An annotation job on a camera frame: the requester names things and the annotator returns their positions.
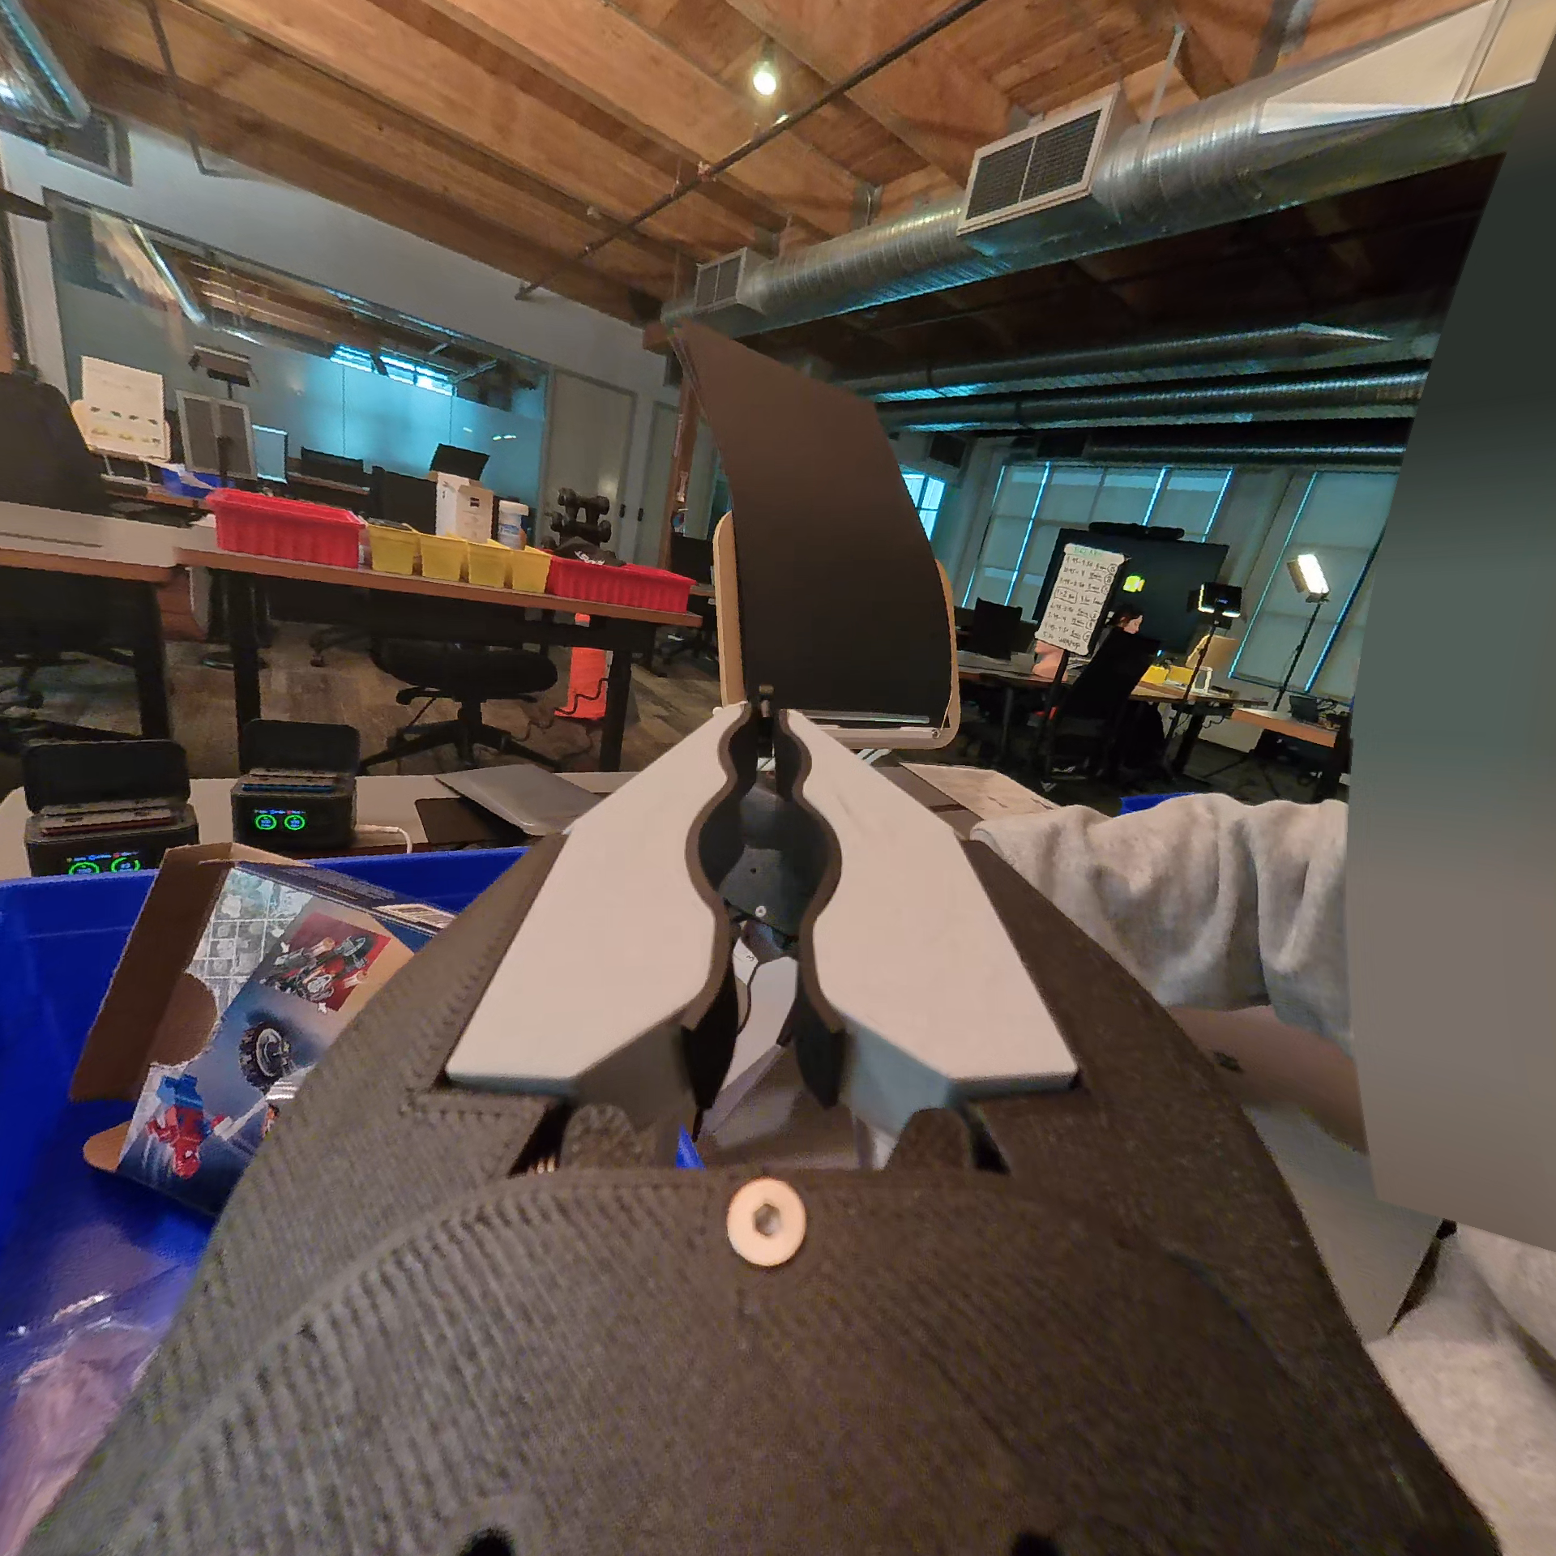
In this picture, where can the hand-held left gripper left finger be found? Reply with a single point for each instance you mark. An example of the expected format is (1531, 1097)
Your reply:
(585, 973)

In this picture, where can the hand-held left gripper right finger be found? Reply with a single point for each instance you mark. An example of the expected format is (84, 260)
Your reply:
(949, 973)

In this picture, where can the blue plastic bin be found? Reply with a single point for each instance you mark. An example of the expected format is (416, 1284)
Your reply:
(49, 973)

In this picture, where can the clear plastic bag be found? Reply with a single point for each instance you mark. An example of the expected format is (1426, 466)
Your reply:
(62, 1397)

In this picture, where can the grey flat pouch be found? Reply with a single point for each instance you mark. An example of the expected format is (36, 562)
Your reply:
(536, 797)

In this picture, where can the dark cardboard box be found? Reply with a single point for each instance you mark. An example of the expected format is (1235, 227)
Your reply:
(316, 949)

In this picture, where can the orange traffic cone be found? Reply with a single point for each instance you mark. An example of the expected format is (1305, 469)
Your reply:
(585, 688)

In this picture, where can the wooden desk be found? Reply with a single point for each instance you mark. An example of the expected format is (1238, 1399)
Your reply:
(425, 584)
(1009, 675)
(1288, 730)

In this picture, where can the black office chair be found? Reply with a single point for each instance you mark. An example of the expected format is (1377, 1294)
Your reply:
(49, 486)
(1107, 705)
(462, 675)

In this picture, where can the pale mannequin head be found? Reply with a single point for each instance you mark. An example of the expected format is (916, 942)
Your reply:
(1051, 664)

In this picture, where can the red plastic bin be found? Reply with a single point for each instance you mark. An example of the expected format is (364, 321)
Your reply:
(620, 586)
(286, 529)

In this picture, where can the black charging case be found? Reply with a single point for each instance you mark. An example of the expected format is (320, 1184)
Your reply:
(110, 803)
(299, 790)

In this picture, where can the yellow box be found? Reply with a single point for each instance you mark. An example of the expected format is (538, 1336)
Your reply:
(1174, 677)

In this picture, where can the yellow container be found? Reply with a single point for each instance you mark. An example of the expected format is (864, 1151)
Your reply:
(394, 547)
(444, 556)
(490, 564)
(533, 569)

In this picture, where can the black dumbbell rack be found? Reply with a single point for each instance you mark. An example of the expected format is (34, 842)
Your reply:
(590, 523)

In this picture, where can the black monitor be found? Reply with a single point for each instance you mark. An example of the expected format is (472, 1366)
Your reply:
(1168, 584)

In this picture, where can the white box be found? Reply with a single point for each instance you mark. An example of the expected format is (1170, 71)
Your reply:
(464, 508)

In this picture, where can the white panel light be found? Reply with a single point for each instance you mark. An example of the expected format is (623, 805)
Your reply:
(1311, 579)

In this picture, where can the white picture board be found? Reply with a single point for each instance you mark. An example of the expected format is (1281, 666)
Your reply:
(120, 408)

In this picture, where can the white wall chart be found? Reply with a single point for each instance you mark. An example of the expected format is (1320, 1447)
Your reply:
(1081, 595)

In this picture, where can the metal ceiling duct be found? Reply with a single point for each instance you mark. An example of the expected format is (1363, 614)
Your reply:
(1216, 158)

